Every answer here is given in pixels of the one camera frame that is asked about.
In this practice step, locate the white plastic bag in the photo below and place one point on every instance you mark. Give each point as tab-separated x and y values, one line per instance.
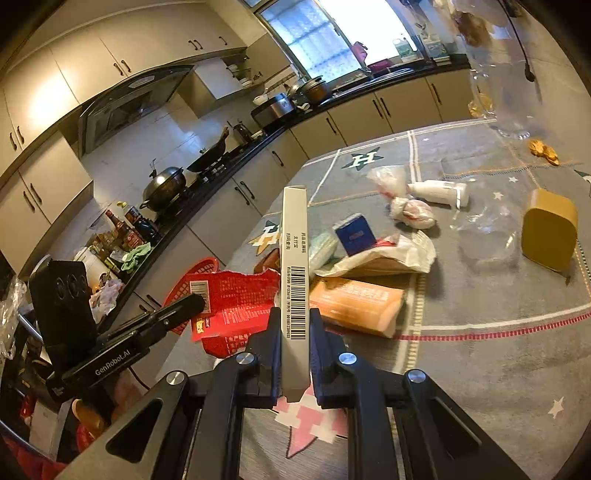
391	182

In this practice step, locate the green cloth on counter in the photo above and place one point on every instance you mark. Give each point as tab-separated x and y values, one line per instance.
131	260

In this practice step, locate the range hood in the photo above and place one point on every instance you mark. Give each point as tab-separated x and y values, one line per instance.
126	103

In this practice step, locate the white paper bag red label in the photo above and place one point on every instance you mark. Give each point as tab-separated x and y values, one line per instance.
392	255

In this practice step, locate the black frying pan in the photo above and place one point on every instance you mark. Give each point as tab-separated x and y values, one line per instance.
211	155

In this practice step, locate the white plastic bottle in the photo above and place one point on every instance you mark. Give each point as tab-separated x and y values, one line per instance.
453	194

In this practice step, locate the kitchen base cabinets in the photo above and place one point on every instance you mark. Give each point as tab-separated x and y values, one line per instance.
215	217

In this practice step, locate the long white medicine box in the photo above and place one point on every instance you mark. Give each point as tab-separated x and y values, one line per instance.
294	279

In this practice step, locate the orange box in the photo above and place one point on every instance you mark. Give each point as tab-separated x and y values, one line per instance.
357	305

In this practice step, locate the red snack packaging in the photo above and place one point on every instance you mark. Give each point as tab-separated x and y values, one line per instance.
237	305

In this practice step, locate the purple item at window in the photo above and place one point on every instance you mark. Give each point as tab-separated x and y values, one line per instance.
360	51

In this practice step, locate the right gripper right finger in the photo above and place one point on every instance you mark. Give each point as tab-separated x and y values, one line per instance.
400	425

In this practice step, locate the covered steel wok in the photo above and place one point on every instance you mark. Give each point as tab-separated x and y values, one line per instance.
163	188

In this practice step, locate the small blue box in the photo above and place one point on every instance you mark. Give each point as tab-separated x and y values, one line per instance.
355	234

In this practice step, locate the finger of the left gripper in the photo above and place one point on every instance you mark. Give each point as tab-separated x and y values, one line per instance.
154	326

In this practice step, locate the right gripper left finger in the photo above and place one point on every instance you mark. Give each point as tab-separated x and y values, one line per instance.
189	427

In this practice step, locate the pink plastic bag on counter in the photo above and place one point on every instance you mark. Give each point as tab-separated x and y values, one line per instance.
104	300

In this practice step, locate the steel rice cooker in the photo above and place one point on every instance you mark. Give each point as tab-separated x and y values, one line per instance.
273	112

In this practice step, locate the red label sauce bottle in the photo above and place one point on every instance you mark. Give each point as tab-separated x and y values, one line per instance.
129	238

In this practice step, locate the clear plastic container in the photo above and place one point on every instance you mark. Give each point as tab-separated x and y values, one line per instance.
488	235

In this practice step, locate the brown pot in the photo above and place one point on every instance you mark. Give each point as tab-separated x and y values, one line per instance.
314	91

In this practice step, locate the green tissue pack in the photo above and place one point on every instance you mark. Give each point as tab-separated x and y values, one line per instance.
320	251

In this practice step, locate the upper wall cabinets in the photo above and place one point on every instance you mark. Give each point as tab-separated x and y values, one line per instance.
41	175

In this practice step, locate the yellow square container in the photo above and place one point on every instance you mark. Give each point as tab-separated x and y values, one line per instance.
550	230

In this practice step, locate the clear glass pitcher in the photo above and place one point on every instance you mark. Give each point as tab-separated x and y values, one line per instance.
501	77

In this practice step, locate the gold foil candy wrapper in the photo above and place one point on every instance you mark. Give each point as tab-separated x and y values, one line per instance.
540	149

